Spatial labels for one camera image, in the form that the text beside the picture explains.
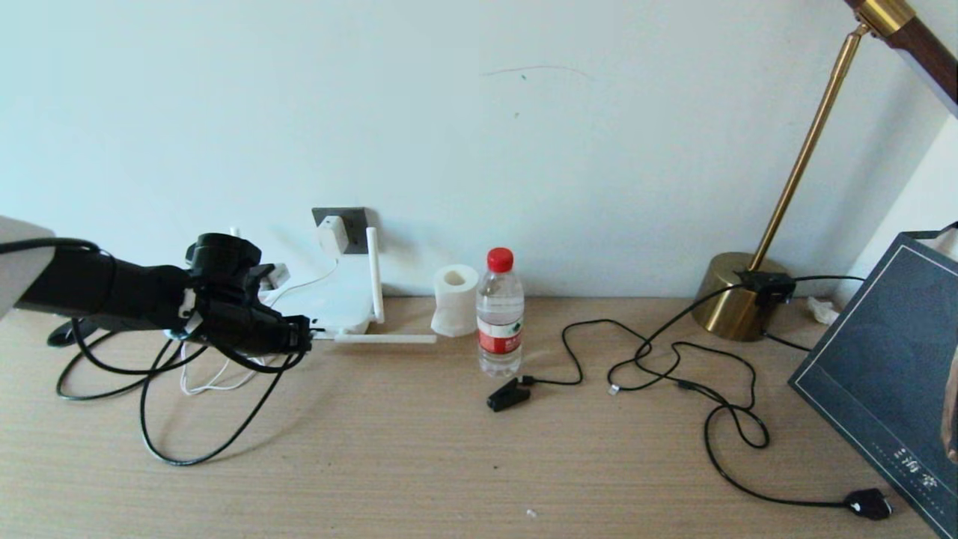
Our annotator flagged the brass desk lamp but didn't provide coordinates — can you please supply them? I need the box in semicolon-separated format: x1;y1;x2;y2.
690;0;958;342

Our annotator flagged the white router with antennas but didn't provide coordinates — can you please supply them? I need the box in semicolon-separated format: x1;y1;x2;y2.
228;227;439;345

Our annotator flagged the grey wall socket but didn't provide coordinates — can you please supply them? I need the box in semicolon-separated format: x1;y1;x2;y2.
312;207;369;255

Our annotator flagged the dark blue paper bag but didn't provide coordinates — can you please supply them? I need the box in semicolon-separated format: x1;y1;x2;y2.
788;222;958;538

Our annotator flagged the black lamp power cable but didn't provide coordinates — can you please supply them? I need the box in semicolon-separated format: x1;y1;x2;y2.
608;275;895;522

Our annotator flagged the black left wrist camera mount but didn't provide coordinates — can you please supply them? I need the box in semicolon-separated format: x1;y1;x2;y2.
241;264;272;300

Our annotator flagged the black ethernet cable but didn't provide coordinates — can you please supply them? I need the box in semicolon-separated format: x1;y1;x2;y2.
57;320;304;468

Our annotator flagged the red-capped water bottle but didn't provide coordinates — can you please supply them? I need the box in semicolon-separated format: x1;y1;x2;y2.
476;247;525;378

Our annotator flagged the black box on lamp base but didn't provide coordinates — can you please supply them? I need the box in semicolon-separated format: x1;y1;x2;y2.
737;271;796;306

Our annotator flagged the white toilet paper roll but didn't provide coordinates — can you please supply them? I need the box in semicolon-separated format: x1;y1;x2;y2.
430;264;480;338

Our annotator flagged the thin black clip cable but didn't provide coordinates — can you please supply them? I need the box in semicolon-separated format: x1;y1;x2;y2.
524;320;771;450

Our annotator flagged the black clip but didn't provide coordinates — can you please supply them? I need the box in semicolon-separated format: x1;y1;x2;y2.
486;377;535;412

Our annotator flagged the black round desk grommet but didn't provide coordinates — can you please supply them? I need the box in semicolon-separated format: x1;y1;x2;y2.
46;320;98;348

